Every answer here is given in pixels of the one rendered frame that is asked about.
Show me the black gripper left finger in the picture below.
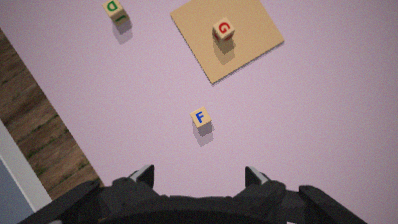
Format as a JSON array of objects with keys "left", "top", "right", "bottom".
[{"left": 18, "top": 164, "right": 170, "bottom": 224}]

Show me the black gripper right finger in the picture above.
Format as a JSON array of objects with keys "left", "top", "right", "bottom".
[{"left": 219, "top": 166, "right": 367, "bottom": 224}]

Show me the beige letter block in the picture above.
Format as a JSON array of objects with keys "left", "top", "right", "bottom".
[
  {"left": 212, "top": 17, "right": 235, "bottom": 46},
  {"left": 102, "top": 0, "right": 130, "bottom": 26},
  {"left": 190, "top": 107, "right": 212, "bottom": 128}
]

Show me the tan flat mat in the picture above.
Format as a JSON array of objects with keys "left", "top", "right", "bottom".
[{"left": 170, "top": 0, "right": 284, "bottom": 84}]

